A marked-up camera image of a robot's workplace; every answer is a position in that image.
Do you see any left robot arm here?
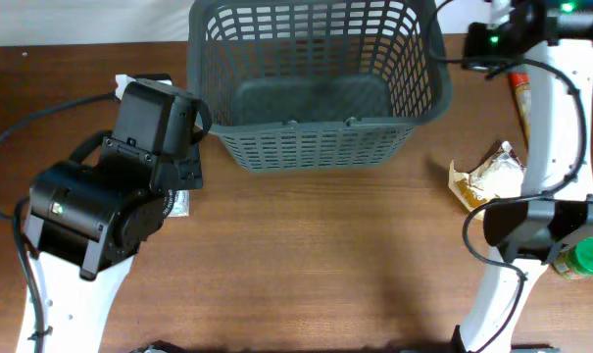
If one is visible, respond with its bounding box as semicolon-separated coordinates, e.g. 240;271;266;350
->
12;75;212;352

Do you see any red spaghetti packet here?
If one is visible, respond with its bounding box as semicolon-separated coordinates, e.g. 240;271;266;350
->
508;73;531;143

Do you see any green lid jar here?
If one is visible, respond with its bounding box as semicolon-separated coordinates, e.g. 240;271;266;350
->
553;237;593;279

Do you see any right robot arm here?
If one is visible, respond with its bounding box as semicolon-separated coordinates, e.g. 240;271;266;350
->
451;1;593;352

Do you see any Kleenex tissue multipack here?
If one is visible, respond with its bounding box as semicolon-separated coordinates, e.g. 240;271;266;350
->
168;190;190;218

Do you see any grey plastic shopping basket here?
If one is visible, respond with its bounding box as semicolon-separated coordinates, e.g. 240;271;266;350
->
187;0;452;173

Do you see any rice ball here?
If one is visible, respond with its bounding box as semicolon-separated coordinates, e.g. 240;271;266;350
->
448;141;525;212

